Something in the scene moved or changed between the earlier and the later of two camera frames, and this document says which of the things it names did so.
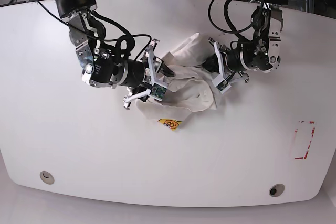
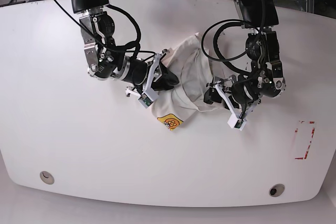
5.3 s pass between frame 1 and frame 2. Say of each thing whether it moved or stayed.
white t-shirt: moved
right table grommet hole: stayed
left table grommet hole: stayed
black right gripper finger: moved
